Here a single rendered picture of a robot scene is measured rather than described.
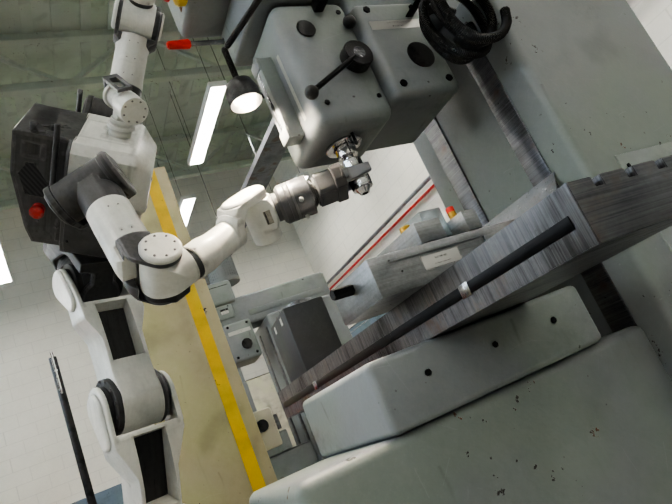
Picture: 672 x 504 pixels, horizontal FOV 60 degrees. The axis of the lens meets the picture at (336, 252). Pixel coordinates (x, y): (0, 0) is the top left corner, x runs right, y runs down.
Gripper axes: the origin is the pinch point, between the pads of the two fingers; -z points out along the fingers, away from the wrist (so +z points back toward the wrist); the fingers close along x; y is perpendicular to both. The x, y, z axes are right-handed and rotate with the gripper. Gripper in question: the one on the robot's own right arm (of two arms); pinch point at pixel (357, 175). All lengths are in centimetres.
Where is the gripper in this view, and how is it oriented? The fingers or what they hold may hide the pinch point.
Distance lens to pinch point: 129.9
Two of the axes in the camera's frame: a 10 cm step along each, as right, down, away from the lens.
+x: 0.4, 2.6, 9.6
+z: -9.3, 3.7, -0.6
